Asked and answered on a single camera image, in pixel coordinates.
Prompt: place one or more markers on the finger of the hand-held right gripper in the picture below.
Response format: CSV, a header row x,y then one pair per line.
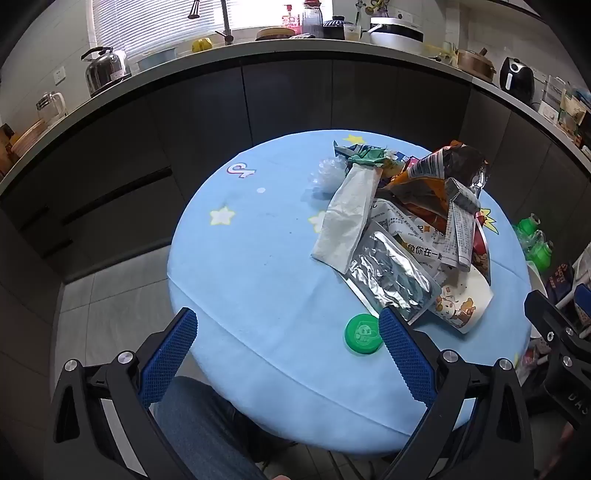
x,y
583,300
547,318

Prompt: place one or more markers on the orange snack bag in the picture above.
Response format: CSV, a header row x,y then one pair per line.
x,y
434,170

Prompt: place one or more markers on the crumpled clear plastic wrap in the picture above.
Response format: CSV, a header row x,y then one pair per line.
x,y
328,174

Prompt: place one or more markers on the light blue printed tablecloth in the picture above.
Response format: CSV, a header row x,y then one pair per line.
x,y
258,258

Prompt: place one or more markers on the black air fryer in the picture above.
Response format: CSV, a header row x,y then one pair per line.
x,y
517,78

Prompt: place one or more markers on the white cup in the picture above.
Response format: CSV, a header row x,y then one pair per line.
x,y
352,32

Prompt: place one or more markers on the dark lidded pot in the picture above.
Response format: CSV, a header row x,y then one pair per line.
x,y
333,28

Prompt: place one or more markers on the white round waste bin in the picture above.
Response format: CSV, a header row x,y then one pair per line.
x,y
537,279

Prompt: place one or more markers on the white window blinds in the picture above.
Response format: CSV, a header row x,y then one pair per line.
x,y
147,23

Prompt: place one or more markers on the flat round pan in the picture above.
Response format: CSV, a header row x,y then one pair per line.
x,y
276,33

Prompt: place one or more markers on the white rice cooker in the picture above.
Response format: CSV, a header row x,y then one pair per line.
x,y
397,31

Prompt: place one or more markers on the folded printed paper strip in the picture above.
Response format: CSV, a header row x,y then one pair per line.
x,y
464,230

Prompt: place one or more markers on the steel faucet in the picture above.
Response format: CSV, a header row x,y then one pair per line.
x,y
225,23

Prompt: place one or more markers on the yellow round object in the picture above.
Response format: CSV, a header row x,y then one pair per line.
x,y
202,45

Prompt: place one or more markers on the green bottle cap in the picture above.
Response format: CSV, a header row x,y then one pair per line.
x,y
363,333

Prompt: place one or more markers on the green snack wrapper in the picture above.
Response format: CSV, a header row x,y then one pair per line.
x,y
364,154

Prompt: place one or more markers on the glass pitcher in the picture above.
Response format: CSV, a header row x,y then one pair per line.
x,y
51,107

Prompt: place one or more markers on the person's jeans leg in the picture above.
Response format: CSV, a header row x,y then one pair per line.
x,y
207,429

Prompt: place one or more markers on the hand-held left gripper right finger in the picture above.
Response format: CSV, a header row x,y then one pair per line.
x,y
406,360

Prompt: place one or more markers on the light blue basin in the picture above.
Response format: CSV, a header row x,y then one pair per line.
x,y
157,60

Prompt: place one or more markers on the white printed food wrapper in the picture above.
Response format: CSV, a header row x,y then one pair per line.
x,y
415,230

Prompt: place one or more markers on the brass pot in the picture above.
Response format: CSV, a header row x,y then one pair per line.
x,y
475,64

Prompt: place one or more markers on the silver foil packet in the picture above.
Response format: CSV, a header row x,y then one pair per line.
x,y
392,277

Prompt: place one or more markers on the red label bottle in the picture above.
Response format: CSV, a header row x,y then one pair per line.
x,y
290,17

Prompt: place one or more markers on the dark kitchen counter cabinet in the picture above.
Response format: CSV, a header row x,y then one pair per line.
x,y
286,92

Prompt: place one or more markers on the steel kettle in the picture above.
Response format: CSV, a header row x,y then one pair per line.
x,y
106,69

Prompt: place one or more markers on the cartoon print paper cup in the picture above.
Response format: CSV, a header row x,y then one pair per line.
x,y
461,304

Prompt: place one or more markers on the navy printed bag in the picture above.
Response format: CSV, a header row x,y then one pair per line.
x,y
559,279

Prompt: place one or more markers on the white paper tissue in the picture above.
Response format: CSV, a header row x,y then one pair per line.
x,y
344,221

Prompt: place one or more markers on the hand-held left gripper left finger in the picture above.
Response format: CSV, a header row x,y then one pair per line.
x,y
171,355

